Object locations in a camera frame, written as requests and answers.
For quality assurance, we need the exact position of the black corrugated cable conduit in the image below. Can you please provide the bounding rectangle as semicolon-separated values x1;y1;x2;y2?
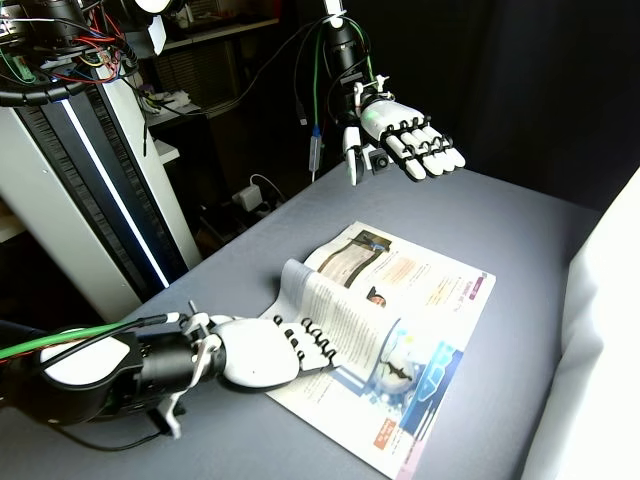
0;82;87;108

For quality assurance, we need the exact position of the blue white USB adapter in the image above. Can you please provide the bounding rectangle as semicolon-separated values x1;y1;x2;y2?
308;125;325;184

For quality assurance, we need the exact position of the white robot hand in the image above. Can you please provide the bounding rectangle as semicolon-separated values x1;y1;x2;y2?
207;313;342;392
342;101;467;187

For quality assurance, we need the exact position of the grey table cloth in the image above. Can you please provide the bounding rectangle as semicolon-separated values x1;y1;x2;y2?
0;158;604;480

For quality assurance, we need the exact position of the white backdrop sheet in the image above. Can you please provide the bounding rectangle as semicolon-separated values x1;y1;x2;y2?
519;167;640;480

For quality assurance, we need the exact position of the background shelf board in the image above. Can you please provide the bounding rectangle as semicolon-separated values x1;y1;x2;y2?
163;17;280;52

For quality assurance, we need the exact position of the white charger cable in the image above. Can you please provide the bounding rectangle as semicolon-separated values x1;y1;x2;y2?
248;172;287;202

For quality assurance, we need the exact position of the black curtain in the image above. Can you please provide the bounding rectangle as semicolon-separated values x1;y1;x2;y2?
344;0;640;211

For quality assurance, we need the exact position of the white paper tag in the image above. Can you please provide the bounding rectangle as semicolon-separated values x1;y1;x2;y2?
147;14;168;56

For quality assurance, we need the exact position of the black cable under arm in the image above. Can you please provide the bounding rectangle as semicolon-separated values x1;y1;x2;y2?
53;423;167;452

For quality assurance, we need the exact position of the white power adapter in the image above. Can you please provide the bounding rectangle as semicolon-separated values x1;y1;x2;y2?
238;185;265;210

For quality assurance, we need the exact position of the illustrated textbook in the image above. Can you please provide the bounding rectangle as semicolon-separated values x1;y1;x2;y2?
263;221;497;480

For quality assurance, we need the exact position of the robot head motor with wires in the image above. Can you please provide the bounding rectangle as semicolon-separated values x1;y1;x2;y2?
0;0;142;84

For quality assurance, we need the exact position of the green cable of arm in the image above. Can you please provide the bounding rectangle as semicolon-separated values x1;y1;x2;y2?
311;19;322;129
0;319;137;362

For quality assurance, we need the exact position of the black USB plug cable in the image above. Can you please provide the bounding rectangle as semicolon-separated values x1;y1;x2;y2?
293;19;331;126

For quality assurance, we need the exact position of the long black cable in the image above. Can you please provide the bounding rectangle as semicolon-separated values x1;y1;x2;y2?
144;19;326;119

